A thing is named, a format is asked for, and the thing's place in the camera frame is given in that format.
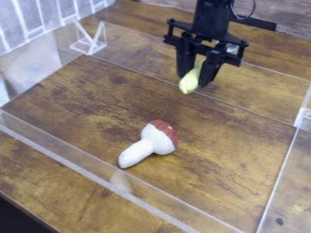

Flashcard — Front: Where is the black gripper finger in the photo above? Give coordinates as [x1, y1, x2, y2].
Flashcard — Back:
[176, 41, 196, 78]
[198, 50, 221, 87]

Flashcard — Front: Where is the clear acrylic triangle bracket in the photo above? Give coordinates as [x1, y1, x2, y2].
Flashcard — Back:
[69, 21, 108, 56]

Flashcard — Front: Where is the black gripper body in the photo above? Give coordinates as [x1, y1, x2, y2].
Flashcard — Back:
[164, 18, 249, 66]

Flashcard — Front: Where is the black strip on table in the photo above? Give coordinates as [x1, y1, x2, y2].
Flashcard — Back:
[241, 17, 277, 31]

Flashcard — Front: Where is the black cable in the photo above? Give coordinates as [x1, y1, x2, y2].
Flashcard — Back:
[228, 0, 257, 21]

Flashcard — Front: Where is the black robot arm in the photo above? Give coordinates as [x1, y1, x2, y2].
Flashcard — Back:
[164, 0, 249, 87]

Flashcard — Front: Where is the white red toy mushroom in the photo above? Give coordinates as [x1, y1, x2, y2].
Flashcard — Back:
[117, 119, 178, 168]

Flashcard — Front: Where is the clear acrylic enclosure wall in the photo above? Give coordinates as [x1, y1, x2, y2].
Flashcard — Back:
[0, 0, 311, 233]

